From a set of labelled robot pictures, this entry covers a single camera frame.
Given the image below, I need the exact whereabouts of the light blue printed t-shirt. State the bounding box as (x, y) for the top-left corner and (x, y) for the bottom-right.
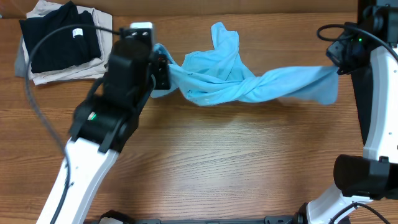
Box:
(151, 22), (338, 106)

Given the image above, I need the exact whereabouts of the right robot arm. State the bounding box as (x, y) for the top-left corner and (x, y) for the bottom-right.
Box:
(283, 0), (397, 223)

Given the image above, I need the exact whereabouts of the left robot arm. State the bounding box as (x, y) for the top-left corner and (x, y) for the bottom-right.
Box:
(37, 22), (170, 223)

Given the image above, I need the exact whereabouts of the black t-shirt at right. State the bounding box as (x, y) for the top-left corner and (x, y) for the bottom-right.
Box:
(351, 65), (373, 144)

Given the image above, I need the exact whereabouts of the folded beige garment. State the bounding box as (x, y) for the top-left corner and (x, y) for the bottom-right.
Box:
(26, 0), (113, 85)

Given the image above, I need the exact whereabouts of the folded black shirt on stack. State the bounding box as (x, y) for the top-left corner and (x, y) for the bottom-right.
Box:
(19, 1), (101, 73)

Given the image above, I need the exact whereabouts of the folded grey garment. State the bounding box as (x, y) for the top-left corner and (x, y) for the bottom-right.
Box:
(14, 37), (29, 78)

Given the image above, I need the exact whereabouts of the cardboard wall panel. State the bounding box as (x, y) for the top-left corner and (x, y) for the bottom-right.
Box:
(0, 0), (358, 19)

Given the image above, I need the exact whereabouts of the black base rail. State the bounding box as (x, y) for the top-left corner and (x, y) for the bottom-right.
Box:
(93, 210), (312, 224)

